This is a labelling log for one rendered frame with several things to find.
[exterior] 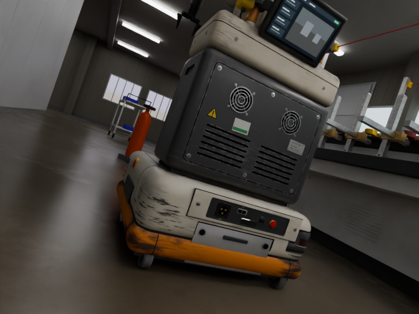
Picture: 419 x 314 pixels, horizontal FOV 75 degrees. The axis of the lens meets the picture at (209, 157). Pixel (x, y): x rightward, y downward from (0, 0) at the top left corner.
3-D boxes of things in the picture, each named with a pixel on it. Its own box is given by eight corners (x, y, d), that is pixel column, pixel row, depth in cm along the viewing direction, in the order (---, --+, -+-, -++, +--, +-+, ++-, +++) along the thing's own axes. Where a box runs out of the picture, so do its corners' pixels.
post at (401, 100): (377, 168, 164) (404, 93, 164) (371, 167, 168) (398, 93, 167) (381, 170, 166) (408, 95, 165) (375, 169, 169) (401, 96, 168)
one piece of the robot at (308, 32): (317, 87, 100) (359, 26, 91) (237, 42, 86) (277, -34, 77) (303, 78, 109) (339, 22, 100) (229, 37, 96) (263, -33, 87)
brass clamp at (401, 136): (398, 139, 157) (401, 131, 157) (376, 137, 169) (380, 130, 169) (404, 142, 159) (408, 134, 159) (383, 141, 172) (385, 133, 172)
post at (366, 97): (345, 157, 187) (368, 91, 187) (340, 157, 190) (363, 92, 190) (348, 159, 189) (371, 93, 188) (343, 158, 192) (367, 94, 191)
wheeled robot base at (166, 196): (300, 288, 97) (323, 221, 97) (121, 259, 72) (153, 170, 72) (222, 220, 159) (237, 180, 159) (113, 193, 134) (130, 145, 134)
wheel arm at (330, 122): (326, 123, 172) (328, 117, 172) (322, 123, 175) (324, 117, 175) (370, 145, 189) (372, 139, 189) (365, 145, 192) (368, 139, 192)
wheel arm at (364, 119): (362, 122, 149) (365, 114, 149) (356, 121, 152) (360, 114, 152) (408, 147, 166) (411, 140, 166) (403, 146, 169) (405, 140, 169)
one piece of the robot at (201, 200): (296, 243, 93) (304, 220, 93) (186, 216, 77) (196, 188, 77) (292, 240, 95) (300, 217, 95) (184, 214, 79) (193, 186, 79)
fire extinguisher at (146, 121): (141, 163, 323) (159, 111, 322) (143, 167, 296) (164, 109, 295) (116, 156, 313) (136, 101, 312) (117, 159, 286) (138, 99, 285)
